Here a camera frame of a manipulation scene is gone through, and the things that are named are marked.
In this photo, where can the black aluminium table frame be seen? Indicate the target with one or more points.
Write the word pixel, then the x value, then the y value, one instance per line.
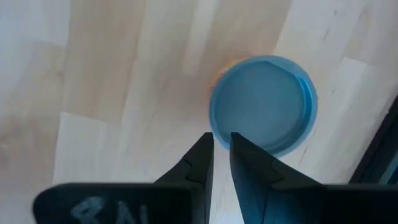
pixel 379 149

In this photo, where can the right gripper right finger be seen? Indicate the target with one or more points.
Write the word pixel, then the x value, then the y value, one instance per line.
pixel 264 193

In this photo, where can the short orange yellow tin can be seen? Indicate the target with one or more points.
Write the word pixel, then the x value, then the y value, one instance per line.
pixel 264 102

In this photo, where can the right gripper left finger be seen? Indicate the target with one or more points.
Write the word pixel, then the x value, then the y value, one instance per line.
pixel 199 174

